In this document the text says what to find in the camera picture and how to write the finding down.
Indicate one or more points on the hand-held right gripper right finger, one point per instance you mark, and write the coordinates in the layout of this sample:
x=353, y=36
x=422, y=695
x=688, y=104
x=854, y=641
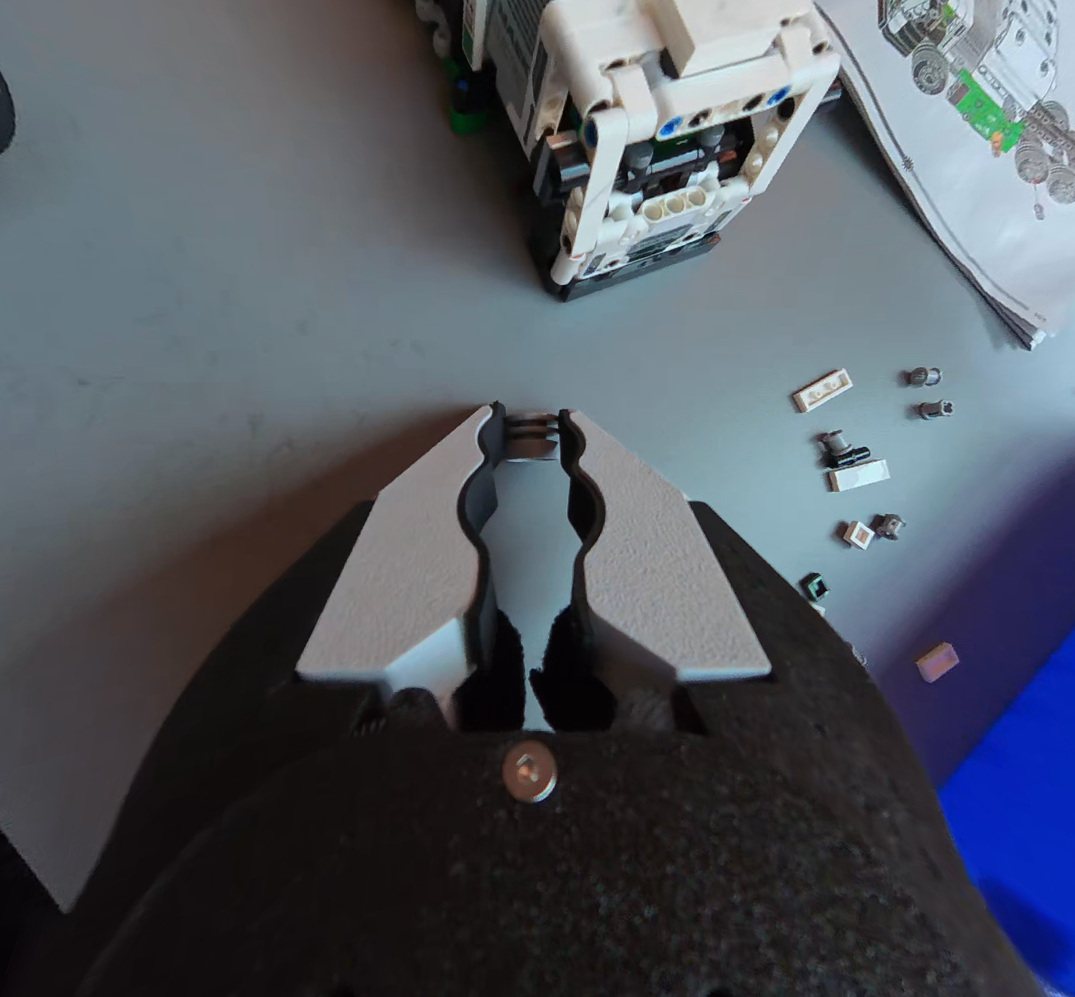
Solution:
x=663, y=577

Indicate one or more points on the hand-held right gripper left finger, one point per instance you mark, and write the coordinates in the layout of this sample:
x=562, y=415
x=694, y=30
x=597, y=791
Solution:
x=395, y=577

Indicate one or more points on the white lego truck model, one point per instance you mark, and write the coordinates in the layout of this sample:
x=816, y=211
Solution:
x=672, y=107

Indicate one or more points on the small black green lego piece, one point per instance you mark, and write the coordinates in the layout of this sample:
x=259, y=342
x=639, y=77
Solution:
x=815, y=586

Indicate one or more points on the small square white lego tile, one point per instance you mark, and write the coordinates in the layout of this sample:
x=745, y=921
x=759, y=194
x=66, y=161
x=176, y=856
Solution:
x=857, y=534

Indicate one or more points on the black and grey lego pin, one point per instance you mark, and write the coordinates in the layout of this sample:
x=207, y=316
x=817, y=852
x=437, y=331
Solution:
x=841, y=451

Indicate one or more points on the white flat lego tile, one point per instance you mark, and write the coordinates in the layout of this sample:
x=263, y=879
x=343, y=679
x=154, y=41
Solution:
x=821, y=391
x=858, y=476

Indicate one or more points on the small grey lego connector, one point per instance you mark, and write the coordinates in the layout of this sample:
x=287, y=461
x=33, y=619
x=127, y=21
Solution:
x=888, y=526

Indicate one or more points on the small pale lego slope brick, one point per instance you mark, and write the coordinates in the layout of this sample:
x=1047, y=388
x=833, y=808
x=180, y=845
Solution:
x=938, y=663

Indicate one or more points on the lego instruction booklet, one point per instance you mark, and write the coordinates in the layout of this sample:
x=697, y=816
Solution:
x=949, y=199

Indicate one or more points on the blue cloth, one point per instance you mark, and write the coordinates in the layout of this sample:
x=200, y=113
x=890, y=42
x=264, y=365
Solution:
x=1025, y=829

